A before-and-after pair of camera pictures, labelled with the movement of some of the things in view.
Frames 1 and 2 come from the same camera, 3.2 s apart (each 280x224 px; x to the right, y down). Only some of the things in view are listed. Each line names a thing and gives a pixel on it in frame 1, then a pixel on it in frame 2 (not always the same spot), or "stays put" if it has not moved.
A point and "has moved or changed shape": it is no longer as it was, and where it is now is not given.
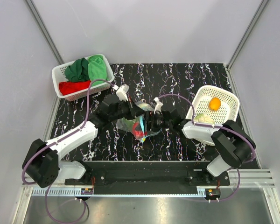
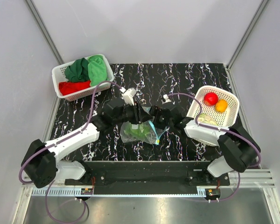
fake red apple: x=137 y=131 -> x=210 y=99
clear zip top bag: x=137 y=126 has moved or changed shape
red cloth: x=67 y=87 stays put
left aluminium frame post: x=51 y=44 stays put
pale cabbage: x=202 y=118 stays put
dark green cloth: x=78 y=71 stays put
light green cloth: x=97 y=69 stays put
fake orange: x=214 y=103 -> x=221 y=105
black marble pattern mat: x=178 y=86 stays put
